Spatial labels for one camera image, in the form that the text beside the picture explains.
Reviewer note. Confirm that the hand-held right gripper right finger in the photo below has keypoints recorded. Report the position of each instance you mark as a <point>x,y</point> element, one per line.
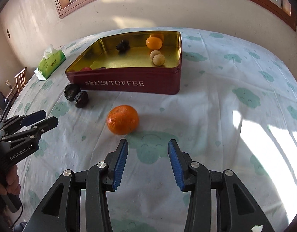
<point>176,164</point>

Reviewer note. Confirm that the red rectangular tin box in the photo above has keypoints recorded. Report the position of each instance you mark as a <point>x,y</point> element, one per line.
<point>163,82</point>

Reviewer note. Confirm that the red tomato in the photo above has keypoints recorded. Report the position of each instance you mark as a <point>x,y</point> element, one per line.
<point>86,69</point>

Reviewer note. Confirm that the green tissue box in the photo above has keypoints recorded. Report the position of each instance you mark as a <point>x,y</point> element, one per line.
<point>50,64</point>

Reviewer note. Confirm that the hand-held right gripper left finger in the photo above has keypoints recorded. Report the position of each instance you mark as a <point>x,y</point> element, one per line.
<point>120,164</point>

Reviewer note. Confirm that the person's left hand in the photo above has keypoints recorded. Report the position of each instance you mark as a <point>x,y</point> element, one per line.
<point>13,181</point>

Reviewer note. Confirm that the wooden chair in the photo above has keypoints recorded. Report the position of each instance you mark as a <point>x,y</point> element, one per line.
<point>20,79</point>

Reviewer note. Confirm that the dark wrinkled fruit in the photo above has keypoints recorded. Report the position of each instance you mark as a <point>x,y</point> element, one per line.
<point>81,100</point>
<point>122,45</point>
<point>71,91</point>

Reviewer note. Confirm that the small orange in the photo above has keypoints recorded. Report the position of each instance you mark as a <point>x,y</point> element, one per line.
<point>154,42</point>

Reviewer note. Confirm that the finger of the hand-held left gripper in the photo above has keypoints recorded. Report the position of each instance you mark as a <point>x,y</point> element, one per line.
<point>48,123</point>
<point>33,117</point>

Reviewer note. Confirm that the dark wall switch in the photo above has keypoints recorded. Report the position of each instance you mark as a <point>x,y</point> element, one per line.
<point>8,32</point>

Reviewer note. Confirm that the large orange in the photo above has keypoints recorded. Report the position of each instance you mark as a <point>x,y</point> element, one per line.
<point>123,123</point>

